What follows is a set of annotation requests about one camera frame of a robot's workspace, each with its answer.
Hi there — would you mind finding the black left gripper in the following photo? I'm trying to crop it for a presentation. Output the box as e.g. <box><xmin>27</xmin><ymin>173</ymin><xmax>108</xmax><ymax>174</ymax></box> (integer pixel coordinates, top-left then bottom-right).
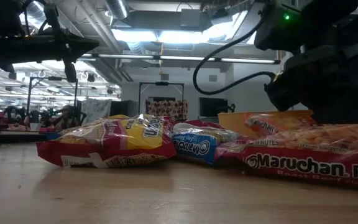
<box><xmin>0</xmin><ymin>2</ymin><xmax>101</xmax><ymax>83</ymax></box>

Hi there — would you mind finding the gray ceiling box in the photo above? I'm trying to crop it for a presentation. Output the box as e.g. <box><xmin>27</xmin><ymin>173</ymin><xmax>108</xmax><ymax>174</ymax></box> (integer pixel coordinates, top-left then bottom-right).
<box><xmin>180</xmin><ymin>8</ymin><xmax>201</xmax><ymax>27</ymax></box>

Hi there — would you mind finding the blue Maruchan noodle pack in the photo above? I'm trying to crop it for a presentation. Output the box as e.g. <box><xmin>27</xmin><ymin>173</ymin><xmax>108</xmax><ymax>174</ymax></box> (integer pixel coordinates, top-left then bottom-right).
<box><xmin>170</xmin><ymin>122</ymin><xmax>241</xmax><ymax>165</ymax></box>

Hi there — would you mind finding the black monitor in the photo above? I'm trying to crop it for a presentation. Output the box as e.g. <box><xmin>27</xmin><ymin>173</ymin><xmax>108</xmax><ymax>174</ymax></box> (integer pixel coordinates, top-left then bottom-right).
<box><xmin>199</xmin><ymin>97</ymin><xmax>229</xmax><ymax>118</ymax></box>

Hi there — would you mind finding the dark box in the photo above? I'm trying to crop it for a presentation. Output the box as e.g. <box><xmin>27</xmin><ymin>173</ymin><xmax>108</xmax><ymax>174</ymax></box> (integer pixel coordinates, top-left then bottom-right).
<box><xmin>109</xmin><ymin>100</ymin><xmax>139</xmax><ymax>118</ymax></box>

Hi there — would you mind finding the white cloth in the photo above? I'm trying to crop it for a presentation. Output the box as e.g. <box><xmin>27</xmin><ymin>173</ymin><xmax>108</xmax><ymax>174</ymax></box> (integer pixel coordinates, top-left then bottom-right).
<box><xmin>81</xmin><ymin>98</ymin><xmax>112</xmax><ymax>124</ymax></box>

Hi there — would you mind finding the yellow plastic bin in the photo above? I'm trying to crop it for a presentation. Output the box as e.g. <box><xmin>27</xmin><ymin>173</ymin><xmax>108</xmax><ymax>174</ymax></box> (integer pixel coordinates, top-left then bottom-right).
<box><xmin>218</xmin><ymin>110</ymin><xmax>315</xmax><ymax>139</ymax></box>

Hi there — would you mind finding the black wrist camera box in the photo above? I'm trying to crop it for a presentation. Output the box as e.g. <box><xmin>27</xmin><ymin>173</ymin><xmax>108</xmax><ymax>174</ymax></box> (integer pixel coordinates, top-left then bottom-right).
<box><xmin>255</xmin><ymin>0</ymin><xmax>307</xmax><ymax>52</ymax></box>
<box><xmin>0</xmin><ymin>0</ymin><xmax>24</xmax><ymax>35</ymax></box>

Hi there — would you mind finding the bright ceiling light panel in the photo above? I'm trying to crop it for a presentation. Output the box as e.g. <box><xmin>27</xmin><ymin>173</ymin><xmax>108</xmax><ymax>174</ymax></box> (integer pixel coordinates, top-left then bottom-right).
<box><xmin>112</xmin><ymin>11</ymin><xmax>257</xmax><ymax>44</ymax></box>

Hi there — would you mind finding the red and yellow noodle pack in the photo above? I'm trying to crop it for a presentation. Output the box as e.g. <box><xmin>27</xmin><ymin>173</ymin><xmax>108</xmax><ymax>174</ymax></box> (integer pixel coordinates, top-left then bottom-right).
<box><xmin>36</xmin><ymin>113</ymin><xmax>177</xmax><ymax>169</ymax></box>

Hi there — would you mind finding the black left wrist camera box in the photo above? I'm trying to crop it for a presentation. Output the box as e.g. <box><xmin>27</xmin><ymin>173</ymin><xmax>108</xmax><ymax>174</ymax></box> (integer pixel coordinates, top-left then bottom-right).
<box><xmin>0</xmin><ymin>0</ymin><xmax>24</xmax><ymax>35</ymax></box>

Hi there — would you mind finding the long ceiling light bar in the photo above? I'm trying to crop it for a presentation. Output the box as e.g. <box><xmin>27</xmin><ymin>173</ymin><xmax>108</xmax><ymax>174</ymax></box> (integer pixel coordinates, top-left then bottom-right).
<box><xmin>79</xmin><ymin>53</ymin><xmax>281</xmax><ymax>65</ymax></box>

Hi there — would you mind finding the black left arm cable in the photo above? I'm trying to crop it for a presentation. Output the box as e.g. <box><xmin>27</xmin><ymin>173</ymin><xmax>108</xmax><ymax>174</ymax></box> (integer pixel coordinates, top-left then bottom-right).
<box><xmin>22</xmin><ymin>0</ymin><xmax>58</xmax><ymax>34</ymax></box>

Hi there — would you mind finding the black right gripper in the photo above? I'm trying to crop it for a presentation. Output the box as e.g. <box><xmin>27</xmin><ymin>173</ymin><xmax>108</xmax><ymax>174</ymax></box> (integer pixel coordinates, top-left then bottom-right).
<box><xmin>264</xmin><ymin>46</ymin><xmax>358</xmax><ymax>124</ymax></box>

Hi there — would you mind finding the red roast beef noodle pack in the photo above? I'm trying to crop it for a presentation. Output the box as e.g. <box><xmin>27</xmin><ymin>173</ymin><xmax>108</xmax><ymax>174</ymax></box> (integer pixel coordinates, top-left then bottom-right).
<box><xmin>214</xmin><ymin>123</ymin><xmax>358</xmax><ymax>190</ymax></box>

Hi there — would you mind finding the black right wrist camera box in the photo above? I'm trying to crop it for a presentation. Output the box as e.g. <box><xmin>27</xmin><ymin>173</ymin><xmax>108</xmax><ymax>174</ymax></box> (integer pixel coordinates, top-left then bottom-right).
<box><xmin>255</xmin><ymin>0</ymin><xmax>307</xmax><ymax>52</ymax></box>

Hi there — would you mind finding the tall black frame stand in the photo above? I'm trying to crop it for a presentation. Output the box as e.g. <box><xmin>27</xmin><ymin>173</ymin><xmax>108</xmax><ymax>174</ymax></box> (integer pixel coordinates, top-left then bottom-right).
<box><xmin>26</xmin><ymin>77</ymin><xmax>79</xmax><ymax>125</ymax></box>

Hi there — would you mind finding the red patterned cloth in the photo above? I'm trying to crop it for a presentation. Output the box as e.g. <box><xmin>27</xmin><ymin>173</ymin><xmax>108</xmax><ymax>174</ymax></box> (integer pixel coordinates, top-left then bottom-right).
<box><xmin>145</xmin><ymin>99</ymin><xmax>188</xmax><ymax>122</ymax></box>

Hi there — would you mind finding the background table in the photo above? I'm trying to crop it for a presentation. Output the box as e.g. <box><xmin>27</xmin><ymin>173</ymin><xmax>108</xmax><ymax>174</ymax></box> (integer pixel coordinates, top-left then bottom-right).
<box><xmin>0</xmin><ymin>129</ymin><xmax>48</xmax><ymax>146</ymax></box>

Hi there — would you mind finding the silver ventilation duct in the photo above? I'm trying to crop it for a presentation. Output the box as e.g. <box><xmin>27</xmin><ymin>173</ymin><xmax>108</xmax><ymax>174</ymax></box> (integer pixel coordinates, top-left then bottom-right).
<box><xmin>106</xmin><ymin>0</ymin><xmax>130</xmax><ymax>20</ymax></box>

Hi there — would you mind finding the black metal frame stand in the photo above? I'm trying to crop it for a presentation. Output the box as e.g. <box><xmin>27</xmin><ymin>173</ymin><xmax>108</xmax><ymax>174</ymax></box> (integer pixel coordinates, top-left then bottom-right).
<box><xmin>138</xmin><ymin>82</ymin><xmax>185</xmax><ymax>123</ymax></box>

